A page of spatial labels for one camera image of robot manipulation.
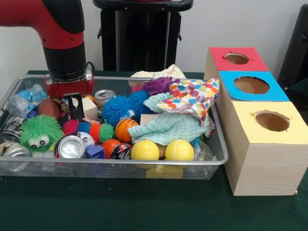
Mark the blue spiky toy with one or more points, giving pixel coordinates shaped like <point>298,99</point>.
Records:
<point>118,106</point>

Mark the dark green cloth side table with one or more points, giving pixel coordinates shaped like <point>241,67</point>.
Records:
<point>300,92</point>

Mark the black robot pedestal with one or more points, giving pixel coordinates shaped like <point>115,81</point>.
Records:
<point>144,36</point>

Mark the black upright panel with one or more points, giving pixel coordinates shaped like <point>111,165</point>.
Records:
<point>298,48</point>

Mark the wooden box with three holes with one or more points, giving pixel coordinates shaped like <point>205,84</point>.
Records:
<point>264,168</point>

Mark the shallow mesh bin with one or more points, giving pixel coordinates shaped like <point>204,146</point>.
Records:
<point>48,170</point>

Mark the purple spiky toy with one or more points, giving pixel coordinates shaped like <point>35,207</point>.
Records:
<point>158,85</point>

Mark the dark green tablecloth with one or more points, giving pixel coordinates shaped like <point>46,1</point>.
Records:
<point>144,207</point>

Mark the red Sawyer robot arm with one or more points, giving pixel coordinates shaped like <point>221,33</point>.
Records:
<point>62,36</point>

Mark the cream knitted cloth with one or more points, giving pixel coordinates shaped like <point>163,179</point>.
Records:
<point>168,72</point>

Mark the plain wooden block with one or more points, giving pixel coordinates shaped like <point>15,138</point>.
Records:
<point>90,109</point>

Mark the yellow tennis ball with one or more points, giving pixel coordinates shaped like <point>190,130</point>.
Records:
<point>179,150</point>

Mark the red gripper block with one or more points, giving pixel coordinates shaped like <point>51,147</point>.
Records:
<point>69,87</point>

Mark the mint green cloth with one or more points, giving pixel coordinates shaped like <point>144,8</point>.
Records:
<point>168,130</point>

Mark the green spiky toy with eyes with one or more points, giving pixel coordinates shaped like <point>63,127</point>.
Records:
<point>39,130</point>

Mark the smooth yellow ball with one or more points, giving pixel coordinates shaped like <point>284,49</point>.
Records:
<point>145,150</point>

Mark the orange toy basketball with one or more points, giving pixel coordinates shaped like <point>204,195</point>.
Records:
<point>124,131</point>

